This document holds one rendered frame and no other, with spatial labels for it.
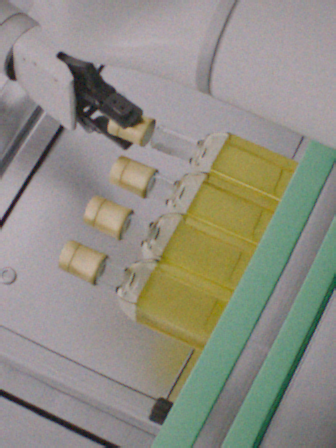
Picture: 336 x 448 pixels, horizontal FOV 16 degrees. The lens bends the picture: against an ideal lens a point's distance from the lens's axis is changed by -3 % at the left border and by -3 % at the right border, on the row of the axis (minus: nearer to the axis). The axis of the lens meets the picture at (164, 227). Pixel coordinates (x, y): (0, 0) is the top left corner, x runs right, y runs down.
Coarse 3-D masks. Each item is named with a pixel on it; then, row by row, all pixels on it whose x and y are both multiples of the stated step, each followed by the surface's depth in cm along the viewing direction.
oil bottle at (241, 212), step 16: (192, 176) 129; (208, 176) 128; (176, 192) 128; (192, 192) 127; (208, 192) 127; (224, 192) 127; (240, 192) 128; (176, 208) 127; (192, 208) 127; (208, 208) 127; (224, 208) 127; (240, 208) 127; (256, 208) 127; (272, 208) 127; (224, 224) 126; (240, 224) 126; (256, 224) 126; (256, 240) 125
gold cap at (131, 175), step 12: (120, 156) 131; (120, 168) 130; (132, 168) 130; (144, 168) 130; (108, 180) 131; (120, 180) 130; (132, 180) 130; (144, 180) 129; (132, 192) 131; (144, 192) 130
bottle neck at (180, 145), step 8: (160, 128) 133; (168, 128) 133; (152, 136) 133; (160, 136) 132; (168, 136) 132; (176, 136) 132; (184, 136) 133; (152, 144) 133; (160, 144) 133; (168, 144) 132; (176, 144) 132; (184, 144) 132; (192, 144) 132; (168, 152) 133; (176, 152) 132; (184, 152) 132; (184, 160) 133
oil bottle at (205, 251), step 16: (160, 224) 125; (176, 224) 125; (192, 224) 125; (208, 224) 125; (144, 240) 126; (160, 240) 124; (176, 240) 124; (192, 240) 124; (208, 240) 124; (224, 240) 124; (240, 240) 124; (144, 256) 127; (160, 256) 124; (176, 256) 123; (192, 256) 123; (208, 256) 123; (224, 256) 123; (240, 256) 124; (192, 272) 124; (208, 272) 123; (224, 272) 123; (240, 272) 123
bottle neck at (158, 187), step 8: (152, 176) 130; (160, 176) 130; (168, 176) 131; (152, 184) 130; (160, 184) 130; (168, 184) 129; (152, 192) 130; (160, 192) 129; (168, 192) 129; (160, 200) 130
